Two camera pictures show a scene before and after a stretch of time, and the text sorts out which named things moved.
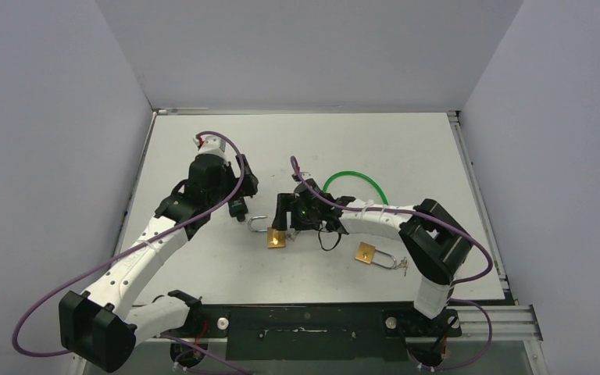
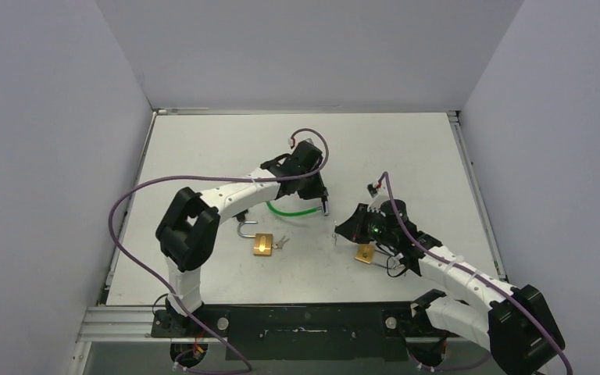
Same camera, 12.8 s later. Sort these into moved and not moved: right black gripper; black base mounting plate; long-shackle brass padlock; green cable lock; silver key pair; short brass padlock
Moved: silver key pair; short brass padlock; right black gripper; green cable lock
Not moved: black base mounting plate; long-shackle brass padlock
